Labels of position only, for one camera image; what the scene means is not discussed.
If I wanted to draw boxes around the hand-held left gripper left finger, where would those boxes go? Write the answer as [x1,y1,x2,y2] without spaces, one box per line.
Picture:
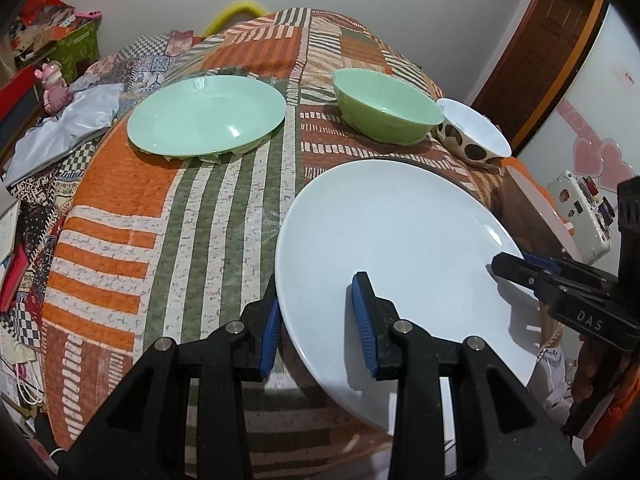
[59,275,284,480]

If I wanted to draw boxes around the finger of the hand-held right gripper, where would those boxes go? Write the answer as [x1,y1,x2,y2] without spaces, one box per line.
[491,252,567,306]
[522,254,620,288]

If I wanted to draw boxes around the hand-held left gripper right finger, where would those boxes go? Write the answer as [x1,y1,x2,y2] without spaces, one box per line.
[351,271,589,480]

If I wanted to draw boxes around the large white plate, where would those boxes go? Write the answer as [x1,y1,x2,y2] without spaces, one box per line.
[274,159,551,433]

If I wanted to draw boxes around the white bowl with brown dots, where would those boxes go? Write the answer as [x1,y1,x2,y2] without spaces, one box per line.
[434,98,513,170]

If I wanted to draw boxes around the green bowl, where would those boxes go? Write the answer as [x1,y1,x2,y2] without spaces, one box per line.
[331,68,445,145]

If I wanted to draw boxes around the green plate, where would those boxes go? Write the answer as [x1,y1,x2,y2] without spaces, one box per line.
[126,75,287,157]

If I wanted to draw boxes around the person's right forearm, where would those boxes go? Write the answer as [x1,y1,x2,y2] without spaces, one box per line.
[597,355,638,448]

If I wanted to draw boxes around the person's right hand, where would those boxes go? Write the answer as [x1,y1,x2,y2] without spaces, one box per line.
[572,334,621,411]

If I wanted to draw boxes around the white fridge with magnets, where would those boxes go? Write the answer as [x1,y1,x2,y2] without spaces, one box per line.
[546,170,613,264]

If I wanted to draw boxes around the white printed cloth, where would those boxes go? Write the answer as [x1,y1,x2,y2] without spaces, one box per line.
[537,317,568,411]

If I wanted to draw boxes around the pink heart stickers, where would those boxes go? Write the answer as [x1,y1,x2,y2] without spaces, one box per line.
[572,137,637,194]

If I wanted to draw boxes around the orange green striped patchwork quilt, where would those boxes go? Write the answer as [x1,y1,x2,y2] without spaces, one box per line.
[42,6,507,467]

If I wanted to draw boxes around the white wardrobe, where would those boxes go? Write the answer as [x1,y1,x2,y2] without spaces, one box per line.
[515,2,640,211]

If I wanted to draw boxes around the brown wooden door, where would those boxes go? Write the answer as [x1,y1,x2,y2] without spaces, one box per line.
[470,0,609,158]

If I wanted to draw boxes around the grey plastic bag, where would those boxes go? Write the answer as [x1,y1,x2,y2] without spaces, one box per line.
[4,82,126,187]

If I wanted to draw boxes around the checkered patchwork blanket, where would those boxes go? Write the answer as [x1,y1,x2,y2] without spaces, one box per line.
[10,30,201,201]

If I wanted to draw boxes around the yellow plastic object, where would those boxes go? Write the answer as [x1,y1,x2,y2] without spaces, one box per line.
[204,2,266,37]

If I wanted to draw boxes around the pink toy figure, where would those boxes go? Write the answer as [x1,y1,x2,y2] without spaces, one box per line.
[35,60,72,114]

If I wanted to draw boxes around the green box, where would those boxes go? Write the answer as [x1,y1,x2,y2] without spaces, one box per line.
[50,17,102,86]

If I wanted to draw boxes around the red box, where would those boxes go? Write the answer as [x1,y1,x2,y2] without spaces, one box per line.
[0,67,41,128]

